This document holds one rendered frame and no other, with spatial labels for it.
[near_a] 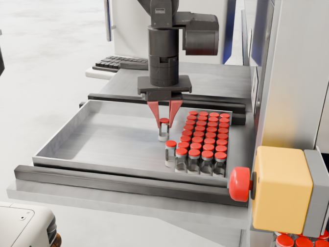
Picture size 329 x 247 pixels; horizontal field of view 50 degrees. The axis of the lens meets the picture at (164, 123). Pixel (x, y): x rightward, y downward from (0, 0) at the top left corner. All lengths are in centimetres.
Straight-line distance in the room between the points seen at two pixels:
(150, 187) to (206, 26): 29
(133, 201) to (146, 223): 125
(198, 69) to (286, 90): 71
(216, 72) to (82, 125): 49
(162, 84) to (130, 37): 91
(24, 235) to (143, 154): 87
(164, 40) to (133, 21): 91
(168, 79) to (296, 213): 35
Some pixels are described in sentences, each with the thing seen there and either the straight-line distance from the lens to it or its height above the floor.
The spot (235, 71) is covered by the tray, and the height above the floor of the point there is 89.
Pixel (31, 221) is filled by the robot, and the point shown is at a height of 28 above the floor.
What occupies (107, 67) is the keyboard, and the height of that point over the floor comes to 82.
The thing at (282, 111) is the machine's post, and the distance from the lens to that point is 45.
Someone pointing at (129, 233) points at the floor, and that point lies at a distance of 179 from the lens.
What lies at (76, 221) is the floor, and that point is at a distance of 189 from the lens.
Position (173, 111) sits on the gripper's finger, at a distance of 68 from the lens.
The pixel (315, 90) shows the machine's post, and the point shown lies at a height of 110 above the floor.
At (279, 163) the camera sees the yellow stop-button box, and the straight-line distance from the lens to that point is 41.
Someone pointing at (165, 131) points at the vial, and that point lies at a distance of 72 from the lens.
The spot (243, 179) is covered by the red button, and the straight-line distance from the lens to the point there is 41.
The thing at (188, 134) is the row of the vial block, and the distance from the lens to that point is 67.
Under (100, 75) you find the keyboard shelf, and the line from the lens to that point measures 140.
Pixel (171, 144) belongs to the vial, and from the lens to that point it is 63.
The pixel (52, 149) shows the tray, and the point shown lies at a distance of 72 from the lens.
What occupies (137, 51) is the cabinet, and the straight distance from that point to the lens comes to 155.
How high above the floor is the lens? 125
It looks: 27 degrees down
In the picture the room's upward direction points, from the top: straight up
